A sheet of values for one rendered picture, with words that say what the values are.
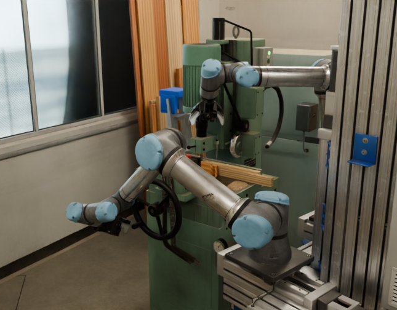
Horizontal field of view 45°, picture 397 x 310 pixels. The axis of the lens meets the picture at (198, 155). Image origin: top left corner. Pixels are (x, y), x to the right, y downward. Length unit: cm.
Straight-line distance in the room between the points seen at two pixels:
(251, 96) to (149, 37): 166
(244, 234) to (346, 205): 36
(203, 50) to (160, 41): 184
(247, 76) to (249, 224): 55
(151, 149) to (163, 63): 245
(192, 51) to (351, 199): 97
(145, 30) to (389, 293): 276
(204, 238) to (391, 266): 96
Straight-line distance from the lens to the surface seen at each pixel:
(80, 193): 363
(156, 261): 250
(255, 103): 230
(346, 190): 161
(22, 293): 322
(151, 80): 380
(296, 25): 455
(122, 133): 384
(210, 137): 229
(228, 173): 223
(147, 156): 158
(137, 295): 304
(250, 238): 149
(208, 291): 235
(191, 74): 216
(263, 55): 237
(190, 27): 426
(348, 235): 166
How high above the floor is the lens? 162
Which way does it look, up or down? 16 degrees down
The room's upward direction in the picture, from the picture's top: straight up
